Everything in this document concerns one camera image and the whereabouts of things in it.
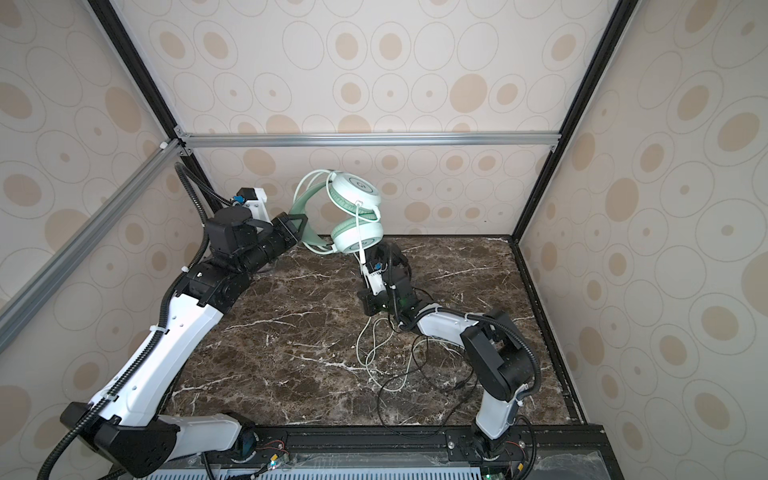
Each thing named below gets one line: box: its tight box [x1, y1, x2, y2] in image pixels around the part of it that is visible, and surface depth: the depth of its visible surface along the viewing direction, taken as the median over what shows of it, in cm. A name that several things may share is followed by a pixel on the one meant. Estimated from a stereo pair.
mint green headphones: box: [290, 171, 385, 254], surface depth 55 cm
